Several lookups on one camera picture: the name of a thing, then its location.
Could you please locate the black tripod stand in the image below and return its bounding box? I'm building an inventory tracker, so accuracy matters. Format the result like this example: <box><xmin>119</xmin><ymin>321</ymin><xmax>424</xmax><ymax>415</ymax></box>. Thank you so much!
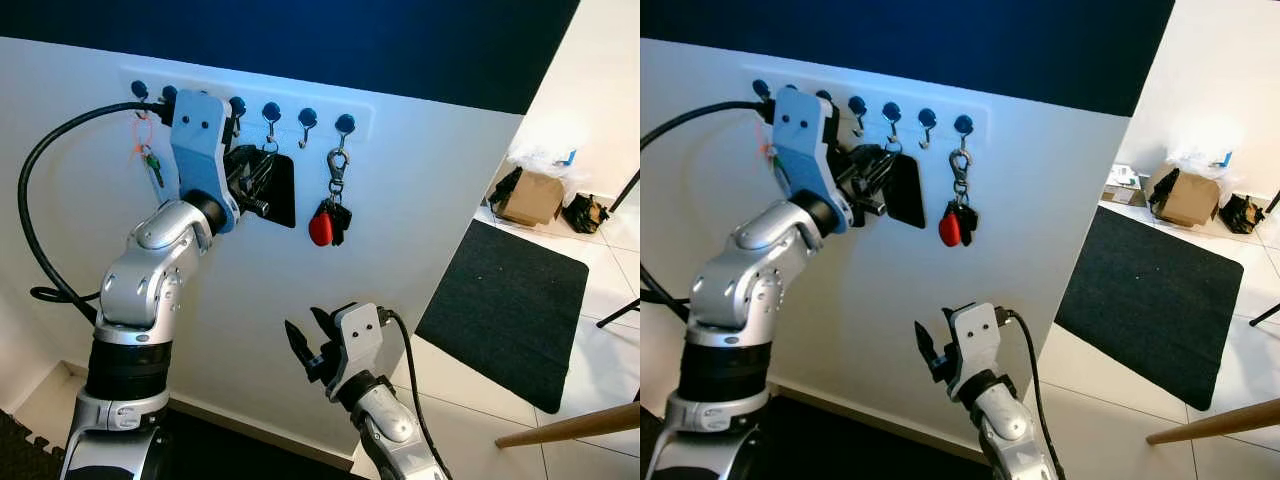
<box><xmin>1250</xmin><ymin>190</ymin><xmax>1280</xmax><ymax>327</ymax></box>
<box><xmin>597</xmin><ymin>168</ymin><xmax>641</xmax><ymax>329</ymax></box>

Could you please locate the brown cardboard box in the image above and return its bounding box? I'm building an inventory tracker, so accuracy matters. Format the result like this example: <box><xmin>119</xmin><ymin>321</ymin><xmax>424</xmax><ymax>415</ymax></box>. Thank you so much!
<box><xmin>1150</xmin><ymin>168</ymin><xmax>1219</xmax><ymax>228</ymax></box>
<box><xmin>497</xmin><ymin>170</ymin><xmax>566</xmax><ymax>227</ymax></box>

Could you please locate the black floor mat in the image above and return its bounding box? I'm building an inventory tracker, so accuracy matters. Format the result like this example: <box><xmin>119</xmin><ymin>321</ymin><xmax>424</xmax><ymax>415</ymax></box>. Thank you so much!
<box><xmin>415</xmin><ymin>220</ymin><xmax>589</xmax><ymax>414</ymax></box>
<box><xmin>1055</xmin><ymin>205</ymin><xmax>1244</xmax><ymax>411</ymax></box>

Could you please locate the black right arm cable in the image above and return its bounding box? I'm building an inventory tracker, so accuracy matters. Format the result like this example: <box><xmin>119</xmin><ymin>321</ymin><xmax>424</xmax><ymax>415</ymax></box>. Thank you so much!
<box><xmin>382</xmin><ymin>309</ymin><xmax>453</xmax><ymax>480</ymax></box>
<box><xmin>1000</xmin><ymin>309</ymin><xmax>1067</xmax><ymax>480</ymax></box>

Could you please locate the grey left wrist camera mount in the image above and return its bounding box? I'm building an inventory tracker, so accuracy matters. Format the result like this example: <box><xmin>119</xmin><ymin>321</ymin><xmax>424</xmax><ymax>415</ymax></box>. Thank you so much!
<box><xmin>168</xmin><ymin>90</ymin><xmax>243</xmax><ymax>236</ymax></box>
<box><xmin>773</xmin><ymin>86</ymin><xmax>853</xmax><ymax>236</ymax></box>

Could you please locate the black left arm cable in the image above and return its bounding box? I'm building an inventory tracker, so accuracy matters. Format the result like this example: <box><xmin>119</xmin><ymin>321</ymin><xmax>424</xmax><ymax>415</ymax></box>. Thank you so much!
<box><xmin>18</xmin><ymin>98</ymin><xmax>176</xmax><ymax>326</ymax></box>
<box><xmin>640</xmin><ymin>98</ymin><xmax>781</xmax><ymax>311</ymax></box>

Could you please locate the small black bag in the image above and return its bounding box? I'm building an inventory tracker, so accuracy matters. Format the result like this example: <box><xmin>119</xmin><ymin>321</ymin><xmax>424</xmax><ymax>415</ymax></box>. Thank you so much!
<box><xmin>1218</xmin><ymin>193</ymin><xmax>1266</xmax><ymax>234</ymax></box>
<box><xmin>565</xmin><ymin>193</ymin><xmax>609</xmax><ymax>234</ymax></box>

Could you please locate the white hook rail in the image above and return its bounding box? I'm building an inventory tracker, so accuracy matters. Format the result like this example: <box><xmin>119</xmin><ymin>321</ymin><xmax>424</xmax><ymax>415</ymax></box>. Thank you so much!
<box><xmin>120</xmin><ymin>66</ymin><xmax>376</xmax><ymax>141</ymax></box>
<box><xmin>742</xmin><ymin>65</ymin><xmax>991</xmax><ymax>141</ymax></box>

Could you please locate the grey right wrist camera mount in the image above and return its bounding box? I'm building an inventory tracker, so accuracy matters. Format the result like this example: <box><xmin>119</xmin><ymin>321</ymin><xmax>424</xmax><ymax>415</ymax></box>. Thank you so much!
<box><xmin>333</xmin><ymin>303</ymin><xmax>389</xmax><ymax>381</ymax></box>
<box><xmin>950</xmin><ymin>303</ymin><xmax>1004</xmax><ymax>381</ymax></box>

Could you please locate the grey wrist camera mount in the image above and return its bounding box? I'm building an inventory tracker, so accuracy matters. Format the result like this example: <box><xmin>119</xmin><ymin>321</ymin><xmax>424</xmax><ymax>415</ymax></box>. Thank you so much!
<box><xmin>950</xmin><ymin>303</ymin><xmax>1004</xmax><ymax>381</ymax></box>
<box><xmin>168</xmin><ymin>90</ymin><xmax>243</xmax><ymax>236</ymax></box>
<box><xmin>333</xmin><ymin>303</ymin><xmax>389</xmax><ymax>381</ymax></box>
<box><xmin>773</xmin><ymin>86</ymin><xmax>853</xmax><ymax>236</ymax></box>

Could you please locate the dark rug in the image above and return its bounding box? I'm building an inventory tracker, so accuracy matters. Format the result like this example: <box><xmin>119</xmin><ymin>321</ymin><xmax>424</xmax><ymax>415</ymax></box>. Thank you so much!
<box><xmin>150</xmin><ymin>405</ymin><xmax>356</xmax><ymax>480</ymax></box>
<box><xmin>760</xmin><ymin>395</ymin><xmax>986</xmax><ymax>480</ymax></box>

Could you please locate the clear plastic bag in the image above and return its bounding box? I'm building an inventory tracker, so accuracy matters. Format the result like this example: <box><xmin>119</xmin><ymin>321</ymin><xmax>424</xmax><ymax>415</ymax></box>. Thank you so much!
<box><xmin>1165</xmin><ymin>125</ymin><xmax>1236</xmax><ymax>176</ymax></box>
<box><xmin>507</xmin><ymin>125</ymin><xmax>581</xmax><ymax>179</ymax></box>

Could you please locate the red fob key bunch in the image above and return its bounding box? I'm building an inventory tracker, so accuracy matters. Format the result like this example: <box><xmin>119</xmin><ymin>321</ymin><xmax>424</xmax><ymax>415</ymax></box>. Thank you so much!
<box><xmin>308</xmin><ymin>148</ymin><xmax>353</xmax><ymax>247</ymax></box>
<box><xmin>938</xmin><ymin>148</ymin><xmax>976</xmax><ymax>248</ymax></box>

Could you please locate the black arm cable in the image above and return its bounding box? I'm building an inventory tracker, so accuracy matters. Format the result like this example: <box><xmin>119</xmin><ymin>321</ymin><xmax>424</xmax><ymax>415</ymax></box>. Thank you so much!
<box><xmin>1000</xmin><ymin>309</ymin><xmax>1067</xmax><ymax>480</ymax></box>
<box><xmin>382</xmin><ymin>309</ymin><xmax>453</xmax><ymax>480</ymax></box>
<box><xmin>18</xmin><ymin>98</ymin><xmax>176</xmax><ymax>326</ymax></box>
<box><xmin>640</xmin><ymin>98</ymin><xmax>781</xmax><ymax>311</ymax></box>

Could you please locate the wooden pole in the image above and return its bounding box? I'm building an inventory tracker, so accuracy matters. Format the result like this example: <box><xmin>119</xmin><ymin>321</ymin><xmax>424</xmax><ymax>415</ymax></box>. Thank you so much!
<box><xmin>495</xmin><ymin>403</ymin><xmax>641</xmax><ymax>449</ymax></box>
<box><xmin>1146</xmin><ymin>398</ymin><xmax>1280</xmax><ymax>446</ymax></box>

